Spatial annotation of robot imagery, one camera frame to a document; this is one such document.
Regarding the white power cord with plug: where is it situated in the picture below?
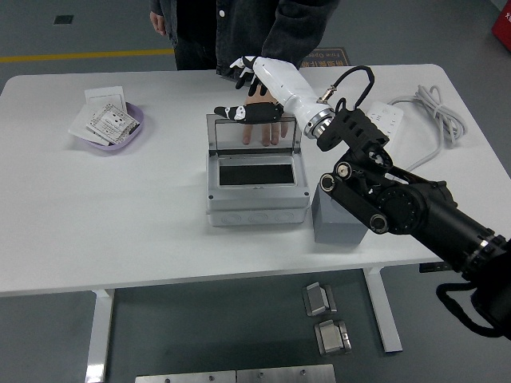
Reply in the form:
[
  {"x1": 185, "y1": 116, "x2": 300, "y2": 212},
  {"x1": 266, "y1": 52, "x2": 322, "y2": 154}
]
[{"x1": 389, "y1": 84, "x2": 468, "y2": 173}]

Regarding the grey enclosure box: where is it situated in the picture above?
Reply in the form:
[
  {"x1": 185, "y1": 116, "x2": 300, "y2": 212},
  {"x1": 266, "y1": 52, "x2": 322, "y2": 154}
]
[{"x1": 205, "y1": 111, "x2": 311, "y2": 227}]

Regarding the person's right hand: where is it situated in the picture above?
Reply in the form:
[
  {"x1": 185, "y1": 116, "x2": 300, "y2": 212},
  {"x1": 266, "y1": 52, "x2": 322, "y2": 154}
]
[{"x1": 149, "y1": 10, "x2": 167, "y2": 37}]

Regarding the plain white card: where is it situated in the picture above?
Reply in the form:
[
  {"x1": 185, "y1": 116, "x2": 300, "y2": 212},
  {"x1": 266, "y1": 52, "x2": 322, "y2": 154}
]
[{"x1": 67, "y1": 105, "x2": 109, "y2": 147}]

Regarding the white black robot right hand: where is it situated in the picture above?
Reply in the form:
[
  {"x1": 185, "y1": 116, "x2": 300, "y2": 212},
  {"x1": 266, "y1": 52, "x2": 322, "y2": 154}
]
[{"x1": 213, "y1": 54, "x2": 335, "y2": 131}]

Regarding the brown floor sign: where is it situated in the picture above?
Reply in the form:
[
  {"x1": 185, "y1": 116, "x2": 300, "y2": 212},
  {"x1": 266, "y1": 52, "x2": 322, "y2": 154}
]
[{"x1": 297, "y1": 47, "x2": 351, "y2": 69}]

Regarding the purple plastic tray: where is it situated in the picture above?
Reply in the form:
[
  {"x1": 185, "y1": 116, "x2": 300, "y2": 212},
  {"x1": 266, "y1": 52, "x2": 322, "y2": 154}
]
[{"x1": 77, "y1": 101, "x2": 145, "y2": 152}]

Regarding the red object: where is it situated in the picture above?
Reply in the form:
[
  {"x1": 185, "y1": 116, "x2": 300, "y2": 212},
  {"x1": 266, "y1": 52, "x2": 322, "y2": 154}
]
[{"x1": 490, "y1": 10, "x2": 511, "y2": 41}]

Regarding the steel floor plate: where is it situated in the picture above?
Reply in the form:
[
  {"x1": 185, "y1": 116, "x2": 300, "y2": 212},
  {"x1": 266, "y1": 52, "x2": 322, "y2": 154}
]
[
  {"x1": 134, "y1": 370, "x2": 237, "y2": 383},
  {"x1": 236, "y1": 363, "x2": 336, "y2": 383}
]

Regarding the grey cube with round hole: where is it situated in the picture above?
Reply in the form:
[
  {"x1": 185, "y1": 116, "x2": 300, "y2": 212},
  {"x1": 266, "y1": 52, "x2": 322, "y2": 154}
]
[{"x1": 313, "y1": 183, "x2": 368, "y2": 245}]

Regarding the person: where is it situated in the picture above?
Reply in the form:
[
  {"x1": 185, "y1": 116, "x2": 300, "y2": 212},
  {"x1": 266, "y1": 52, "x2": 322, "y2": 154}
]
[{"x1": 149, "y1": 0, "x2": 340, "y2": 77}]

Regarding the white power strip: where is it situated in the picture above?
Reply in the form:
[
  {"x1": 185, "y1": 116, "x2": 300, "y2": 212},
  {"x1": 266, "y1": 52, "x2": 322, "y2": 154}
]
[{"x1": 365, "y1": 100, "x2": 404, "y2": 140}]

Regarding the white wall switch plate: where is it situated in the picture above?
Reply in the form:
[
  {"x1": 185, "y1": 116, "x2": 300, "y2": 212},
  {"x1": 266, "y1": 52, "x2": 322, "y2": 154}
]
[{"x1": 84, "y1": 86, "x2": 128, "y2": 112}]

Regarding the small metal block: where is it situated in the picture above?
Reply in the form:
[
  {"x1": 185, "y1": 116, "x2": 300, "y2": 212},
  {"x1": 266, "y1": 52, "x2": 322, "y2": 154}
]
[
  {"x1": 314, "y1": 318, "x2": 353, "y2": 356},
  {"x1": 302, "y1": 282, "x2": 339, "y2": 318}
]

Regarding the person's left hand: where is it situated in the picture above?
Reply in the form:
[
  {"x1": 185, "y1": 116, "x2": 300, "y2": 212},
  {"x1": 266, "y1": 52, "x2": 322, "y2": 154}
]
[{"x1": 241, "y1": 85, "x2": 291, "y2": 148}]

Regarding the yellow floor tape line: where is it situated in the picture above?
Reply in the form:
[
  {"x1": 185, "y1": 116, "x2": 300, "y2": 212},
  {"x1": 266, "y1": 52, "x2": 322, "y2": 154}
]
[{"x1": 0, "y1": 48, "x2": 176, "y2": 64}]

